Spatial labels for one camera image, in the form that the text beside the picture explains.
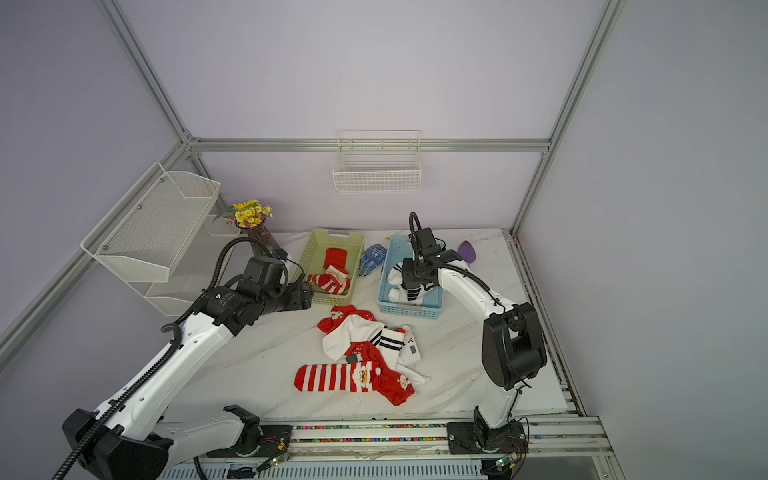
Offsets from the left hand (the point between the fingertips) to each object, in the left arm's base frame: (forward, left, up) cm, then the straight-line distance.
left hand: (298, 298), depth 77 cm
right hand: (+14, -32, -8) cm, 35 cm away
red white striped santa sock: (-14, -10, -20) cm, 26 cm away
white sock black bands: (+12, -32, -17) cm, 38 cm away
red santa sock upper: (+6, -7, -18) cm, 20 cm away
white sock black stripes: (-5, -24, -16) cm, 29 cm away
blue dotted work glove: (+30, -17, -20) cm, 40 cm away
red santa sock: (-15, -23, -18) cm, 33 cm away
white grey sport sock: (+19, -26, -16) cm, 36 cm away
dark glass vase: (+29, +20, -6) cm, 35 cm away
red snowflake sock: (+28, -3, -20) cm, 34 cm away
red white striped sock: (+17, -3, -17) cm, 24 cm away
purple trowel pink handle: (+34, -53, -20) cm, 66 cm away
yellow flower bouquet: (+27, +21, +5) cm, 35 cm away
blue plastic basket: (+33, -26, -17) cm, 45 cm away
